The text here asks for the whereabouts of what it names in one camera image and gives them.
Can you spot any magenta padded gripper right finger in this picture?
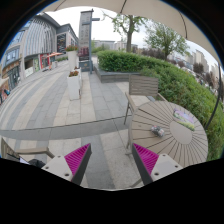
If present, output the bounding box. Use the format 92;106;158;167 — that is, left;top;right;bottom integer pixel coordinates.
132;143;182;185

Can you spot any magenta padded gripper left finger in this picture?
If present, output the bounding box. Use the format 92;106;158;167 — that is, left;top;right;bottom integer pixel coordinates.
42;143;92;185

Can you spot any grey computer mouse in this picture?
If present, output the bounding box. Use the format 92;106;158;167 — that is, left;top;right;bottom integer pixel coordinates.
151;125;165;137

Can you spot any green purple mouse pad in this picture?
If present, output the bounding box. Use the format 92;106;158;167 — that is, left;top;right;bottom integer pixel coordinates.
173;109;195;131

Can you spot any round slatted wooden table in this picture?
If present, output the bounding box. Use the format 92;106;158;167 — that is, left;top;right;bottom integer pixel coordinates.
128;101;208;167

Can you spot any wooden chair at left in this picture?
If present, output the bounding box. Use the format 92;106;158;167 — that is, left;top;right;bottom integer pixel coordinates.
1;139;54;162

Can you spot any wooden slatted chair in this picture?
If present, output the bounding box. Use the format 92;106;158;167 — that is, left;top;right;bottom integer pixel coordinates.
125;75;167;114

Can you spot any trimmed green hedge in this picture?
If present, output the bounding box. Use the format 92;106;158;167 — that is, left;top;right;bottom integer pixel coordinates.
97;50;224;160

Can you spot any near white square planter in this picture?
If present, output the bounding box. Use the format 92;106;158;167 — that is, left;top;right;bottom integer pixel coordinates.
67;69;80;100

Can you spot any orange parasol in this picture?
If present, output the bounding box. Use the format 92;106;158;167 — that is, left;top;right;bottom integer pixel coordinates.
47;52;63;58

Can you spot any far tall white planter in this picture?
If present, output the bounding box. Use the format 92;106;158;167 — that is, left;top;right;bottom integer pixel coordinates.
66;45;78;70

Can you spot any tall grey sign pillar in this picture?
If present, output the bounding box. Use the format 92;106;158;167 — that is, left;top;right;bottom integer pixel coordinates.
78;10;99;72

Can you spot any beige patio umbrella canopy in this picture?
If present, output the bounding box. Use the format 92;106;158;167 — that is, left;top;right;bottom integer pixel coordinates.
43;0;220;62

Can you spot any grey stone planter wall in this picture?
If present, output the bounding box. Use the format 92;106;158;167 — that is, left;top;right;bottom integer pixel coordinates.
94;65;139;83

